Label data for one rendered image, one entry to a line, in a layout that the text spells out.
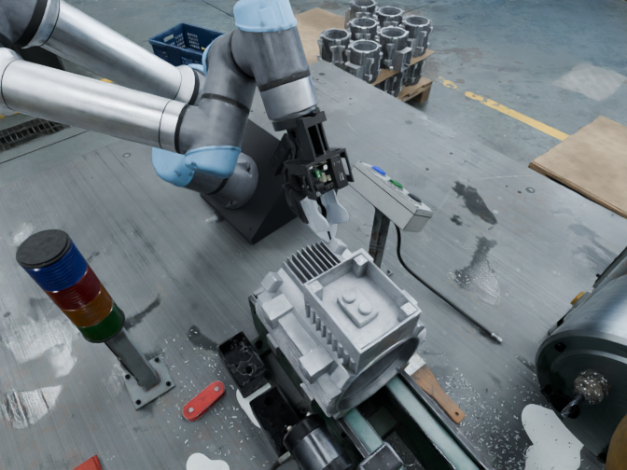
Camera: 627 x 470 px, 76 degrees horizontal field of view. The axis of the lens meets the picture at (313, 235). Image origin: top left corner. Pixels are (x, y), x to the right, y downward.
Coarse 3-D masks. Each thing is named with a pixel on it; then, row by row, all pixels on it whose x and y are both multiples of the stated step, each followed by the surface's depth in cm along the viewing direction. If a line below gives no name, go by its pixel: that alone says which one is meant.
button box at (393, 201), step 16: (368, 176) 78; (384, 176) 80; (368, 192) 78; (384, 192) 75; (400, 192) 75; (384, 208) 75; (400, 208) 73; (416, 208) 71; (400, 224) 73; (416, 224) 74
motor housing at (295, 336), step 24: (288, 264) 62; (312, 264) 61; (336, 264) 60; (288, 288) 60; (288, 336) 57; (312, 336) 57; (288, 360) 61; (336, 360) 54; (384, 360) 66; (408, 360) 63; (312, 384) 55; (360, 384) 65; (384, 384) 64; (336, 408) 56
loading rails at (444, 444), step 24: (264, 336) 82; (408, 384) 67; (312, 408) 74; (384, 408) 71; (408, 408) 64; (432, 408) 63; (336, 432) 66; (360, 432) 62; (384, 432) 69; (408, 432) 68; (432, 432) 62; (456, 432) 61; (360, 456) 60; (432, 456) 64; (456, 456) 60; (480, 456) 59
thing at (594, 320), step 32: (608, 288) 60; (576, 320) 56; (608, 320) 51; (544, 352) 59; (576, 352) 54; (608, 352) 50; (544, 384) 62; (576, 384) 53; (608, 384) 51; (576, 416) 58; (608, 416) 54
